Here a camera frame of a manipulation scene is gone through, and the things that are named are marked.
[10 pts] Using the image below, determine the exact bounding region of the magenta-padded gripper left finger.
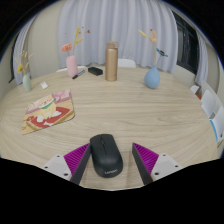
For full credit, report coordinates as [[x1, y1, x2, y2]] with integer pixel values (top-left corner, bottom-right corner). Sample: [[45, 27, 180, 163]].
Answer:
[[42, 143, 92, 186]]

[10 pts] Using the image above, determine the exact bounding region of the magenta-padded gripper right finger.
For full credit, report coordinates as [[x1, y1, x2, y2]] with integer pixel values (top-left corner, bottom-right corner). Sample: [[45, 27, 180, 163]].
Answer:
[[131, 142, 184, 186]]

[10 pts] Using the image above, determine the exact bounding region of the black computer mouse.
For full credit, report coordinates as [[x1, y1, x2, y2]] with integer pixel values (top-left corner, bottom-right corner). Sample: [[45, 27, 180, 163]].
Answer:
[[89, 133, 124, 178]]

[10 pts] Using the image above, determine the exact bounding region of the cartoon print mouse pad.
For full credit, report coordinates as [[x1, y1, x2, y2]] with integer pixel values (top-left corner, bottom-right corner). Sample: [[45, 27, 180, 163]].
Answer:
[[20, 88, 76, 136]]

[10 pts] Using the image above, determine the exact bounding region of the blue ceramic vase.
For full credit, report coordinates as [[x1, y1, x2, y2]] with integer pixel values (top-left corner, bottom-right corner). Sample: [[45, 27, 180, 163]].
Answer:
[[143, 65, 161, 90]]

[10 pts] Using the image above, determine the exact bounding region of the green ceramic vase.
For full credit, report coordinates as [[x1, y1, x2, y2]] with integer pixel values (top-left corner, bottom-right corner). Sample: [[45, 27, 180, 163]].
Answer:
[[22, 73, 33, 93]]

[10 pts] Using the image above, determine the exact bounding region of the black blue marker pen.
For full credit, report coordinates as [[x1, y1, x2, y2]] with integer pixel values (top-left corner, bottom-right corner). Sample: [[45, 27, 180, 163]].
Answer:
[[72, 69, 86, 80]]

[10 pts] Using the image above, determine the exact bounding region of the pink ceramic vase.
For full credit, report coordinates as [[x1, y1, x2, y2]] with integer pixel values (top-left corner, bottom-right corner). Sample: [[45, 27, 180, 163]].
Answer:
[[65, 54, 79, 79]]

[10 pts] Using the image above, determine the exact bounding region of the small black box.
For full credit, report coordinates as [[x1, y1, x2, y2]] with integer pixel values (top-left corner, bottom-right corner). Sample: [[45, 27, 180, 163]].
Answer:
[[87, 66, 104, 77]]

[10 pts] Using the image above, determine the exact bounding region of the narrow white curtain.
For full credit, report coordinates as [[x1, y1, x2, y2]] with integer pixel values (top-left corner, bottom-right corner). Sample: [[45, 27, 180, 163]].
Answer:
[[12, 16, 38, 86], [194, 31, 209, 86]]

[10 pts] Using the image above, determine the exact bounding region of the dark window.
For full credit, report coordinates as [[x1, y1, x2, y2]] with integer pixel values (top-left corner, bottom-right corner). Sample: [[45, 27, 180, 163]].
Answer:
[[8, 43, 18, 84], [173, 12, 200, 75]]

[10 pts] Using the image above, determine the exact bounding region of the gold drink bottle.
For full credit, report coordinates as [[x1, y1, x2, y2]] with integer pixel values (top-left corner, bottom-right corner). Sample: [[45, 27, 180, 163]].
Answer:
[[104, 41, 119, 82]]

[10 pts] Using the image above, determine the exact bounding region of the pink orange dried flower bunch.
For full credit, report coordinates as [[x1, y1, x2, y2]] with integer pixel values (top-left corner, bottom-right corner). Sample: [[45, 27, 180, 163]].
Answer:
[[60, 26, 92, 57]]

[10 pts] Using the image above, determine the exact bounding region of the yellow blue dried flower bunch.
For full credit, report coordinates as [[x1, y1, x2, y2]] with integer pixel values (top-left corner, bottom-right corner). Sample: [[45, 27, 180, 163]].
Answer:
[[137, 28, 169, 68]]

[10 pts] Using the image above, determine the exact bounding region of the wide white curtain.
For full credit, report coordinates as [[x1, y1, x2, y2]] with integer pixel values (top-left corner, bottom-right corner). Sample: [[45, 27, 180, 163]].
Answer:
[[57, 0, 179, 74]]

